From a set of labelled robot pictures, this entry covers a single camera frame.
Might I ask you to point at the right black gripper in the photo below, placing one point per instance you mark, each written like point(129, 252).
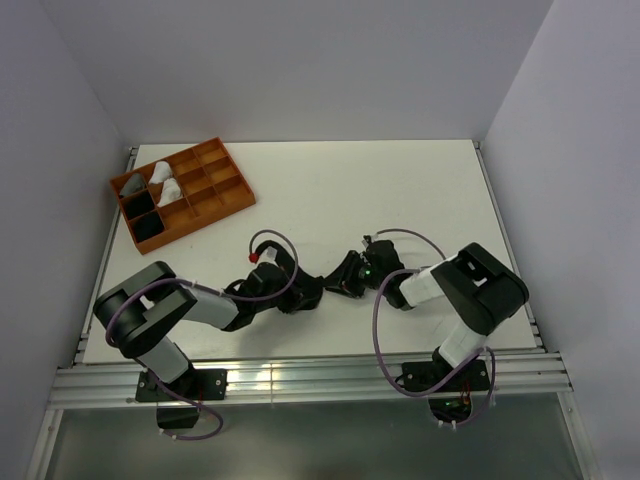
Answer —
point(366, 260)

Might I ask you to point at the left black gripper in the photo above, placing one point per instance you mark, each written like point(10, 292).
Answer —
point(298, 295)

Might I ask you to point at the black sock with white stripes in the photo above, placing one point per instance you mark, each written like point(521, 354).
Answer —
point(137, 204)

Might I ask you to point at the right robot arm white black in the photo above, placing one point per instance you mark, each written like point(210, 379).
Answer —
point(482, 291)

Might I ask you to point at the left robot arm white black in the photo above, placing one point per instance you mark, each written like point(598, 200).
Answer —
point(139, 312)

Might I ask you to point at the lower white rolled sock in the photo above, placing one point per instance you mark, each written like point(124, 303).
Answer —
point(170, 193)

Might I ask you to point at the white rolled sock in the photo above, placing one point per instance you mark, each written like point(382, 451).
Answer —
point(170, 193)
point(161, 172)

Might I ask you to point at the upper white rolled sock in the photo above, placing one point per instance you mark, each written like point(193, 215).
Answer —
point(161, 172)

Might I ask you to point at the grey rolled sock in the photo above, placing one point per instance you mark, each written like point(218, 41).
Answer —
point(134, 184)

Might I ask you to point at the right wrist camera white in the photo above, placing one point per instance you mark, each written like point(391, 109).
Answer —
point(368, 239)

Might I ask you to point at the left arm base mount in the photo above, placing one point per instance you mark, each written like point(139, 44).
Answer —
point(196, 385)

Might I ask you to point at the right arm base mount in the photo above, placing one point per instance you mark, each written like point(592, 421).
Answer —
point(422, 375)

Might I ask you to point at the aluminium frame rail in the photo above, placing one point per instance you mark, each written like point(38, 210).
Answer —
point(307, 380)

